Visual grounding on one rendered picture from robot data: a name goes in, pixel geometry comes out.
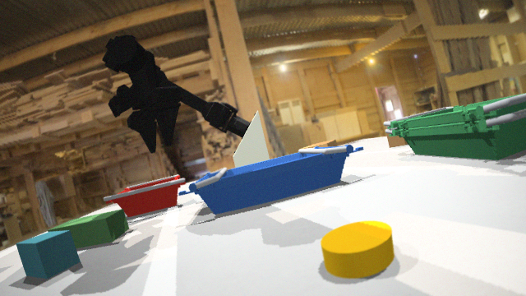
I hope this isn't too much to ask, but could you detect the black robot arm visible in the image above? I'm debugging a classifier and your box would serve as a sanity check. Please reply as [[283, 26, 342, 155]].
[[102, 35, 251, 139]]

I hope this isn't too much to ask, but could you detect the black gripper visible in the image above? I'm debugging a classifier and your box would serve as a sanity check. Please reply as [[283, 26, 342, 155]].
[[127, 72, 183, 153]]

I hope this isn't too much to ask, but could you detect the green block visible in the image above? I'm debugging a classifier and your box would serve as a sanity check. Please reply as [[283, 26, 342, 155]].
[[48, 209, 129, 248]]

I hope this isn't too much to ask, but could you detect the yellow short cylinder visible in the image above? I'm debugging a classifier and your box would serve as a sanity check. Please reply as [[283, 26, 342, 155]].
[[321, 221, 395, 279]]

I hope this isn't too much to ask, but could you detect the blue plastic tray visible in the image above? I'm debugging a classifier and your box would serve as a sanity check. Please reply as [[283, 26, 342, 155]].
[[178, 145, 364, 214]]

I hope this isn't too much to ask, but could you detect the teal block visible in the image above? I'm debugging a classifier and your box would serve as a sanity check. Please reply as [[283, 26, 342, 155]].
[[16, 230, 81, 279]]

